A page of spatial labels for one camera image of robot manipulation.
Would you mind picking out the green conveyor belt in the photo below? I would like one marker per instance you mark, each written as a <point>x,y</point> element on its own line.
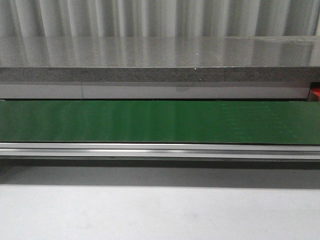
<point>161,121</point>

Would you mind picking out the grey speckled stone counter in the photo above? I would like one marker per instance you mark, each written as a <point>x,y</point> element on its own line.
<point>218,68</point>

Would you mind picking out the red object behind counter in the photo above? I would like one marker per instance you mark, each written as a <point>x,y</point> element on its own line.
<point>314,94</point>

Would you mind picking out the white pleated curtain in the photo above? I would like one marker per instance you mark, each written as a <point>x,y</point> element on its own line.
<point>159,18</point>

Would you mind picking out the aluminium conveyor frame rail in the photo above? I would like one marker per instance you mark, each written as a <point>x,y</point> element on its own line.
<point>308,153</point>

